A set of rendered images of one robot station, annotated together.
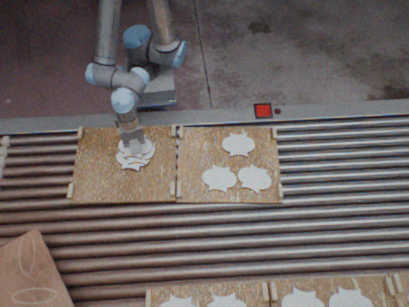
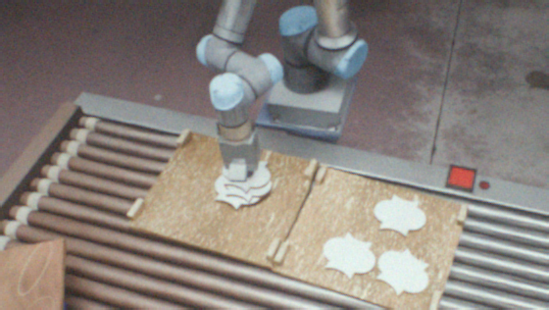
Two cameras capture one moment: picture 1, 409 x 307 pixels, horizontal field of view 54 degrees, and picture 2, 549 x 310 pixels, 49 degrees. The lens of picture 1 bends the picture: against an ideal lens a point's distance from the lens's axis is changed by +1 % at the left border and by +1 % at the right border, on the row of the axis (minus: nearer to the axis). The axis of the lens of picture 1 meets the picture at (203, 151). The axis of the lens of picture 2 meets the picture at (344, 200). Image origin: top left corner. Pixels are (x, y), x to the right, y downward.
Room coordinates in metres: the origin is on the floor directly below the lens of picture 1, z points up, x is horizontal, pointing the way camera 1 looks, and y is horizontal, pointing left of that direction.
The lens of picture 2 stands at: (0.00, -0.34, 2.21)
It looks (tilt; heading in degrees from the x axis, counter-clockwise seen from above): 53 degrees down; 21
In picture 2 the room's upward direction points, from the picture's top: 2 degrees counter-clockwise
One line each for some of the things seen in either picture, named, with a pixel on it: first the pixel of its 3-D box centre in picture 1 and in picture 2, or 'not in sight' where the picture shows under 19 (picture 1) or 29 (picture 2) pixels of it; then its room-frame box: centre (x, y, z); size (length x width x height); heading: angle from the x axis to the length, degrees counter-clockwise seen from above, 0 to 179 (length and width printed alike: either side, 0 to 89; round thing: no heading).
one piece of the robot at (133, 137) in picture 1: (131, 135); (237, 152); (0.83, 0.27, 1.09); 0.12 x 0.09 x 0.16; 16
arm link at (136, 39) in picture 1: (139, 44); (302, 33); (1.26, 0.27, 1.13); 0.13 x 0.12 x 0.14; 72
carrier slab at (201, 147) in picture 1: (228, 163); (374, 238); (0.80, -0.10, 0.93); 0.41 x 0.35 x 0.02; 90
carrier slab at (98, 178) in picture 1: (125, 162); (226, 194); (0.80, 0.32, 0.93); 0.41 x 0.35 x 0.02; 91
